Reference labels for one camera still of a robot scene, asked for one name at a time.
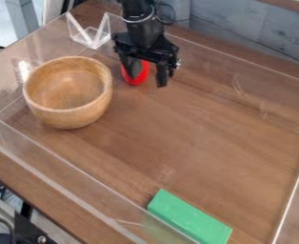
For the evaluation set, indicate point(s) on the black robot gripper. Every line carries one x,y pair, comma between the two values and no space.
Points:
162,50

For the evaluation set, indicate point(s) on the red plush strawberry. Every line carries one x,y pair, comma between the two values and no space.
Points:
140,78

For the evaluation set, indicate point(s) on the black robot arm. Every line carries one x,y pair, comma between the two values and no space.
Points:
142,44

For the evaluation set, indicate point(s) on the wooden bowl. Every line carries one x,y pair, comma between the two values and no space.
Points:
68,91

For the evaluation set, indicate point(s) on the green rectangular block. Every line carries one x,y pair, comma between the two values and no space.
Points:
189,220

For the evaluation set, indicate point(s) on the clear acrylic tray enclosure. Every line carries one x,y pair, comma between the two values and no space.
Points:
213,139

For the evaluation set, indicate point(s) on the black metal table bracket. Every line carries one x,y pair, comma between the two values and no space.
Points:
28,233

